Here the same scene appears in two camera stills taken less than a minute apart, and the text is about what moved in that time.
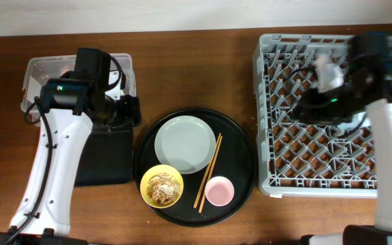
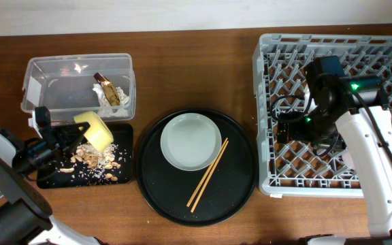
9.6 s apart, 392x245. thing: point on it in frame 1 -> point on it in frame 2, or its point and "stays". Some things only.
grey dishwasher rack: x=299 y=159 stays
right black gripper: x=309 y=101 -> x=295 y=133
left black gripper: x=131 y=111 -> x=62 y=131
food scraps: x=163 y=188 -> x=94 y=167
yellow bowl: x=161 y=186 -> x=97 y=134
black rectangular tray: x=106 y=158 stays
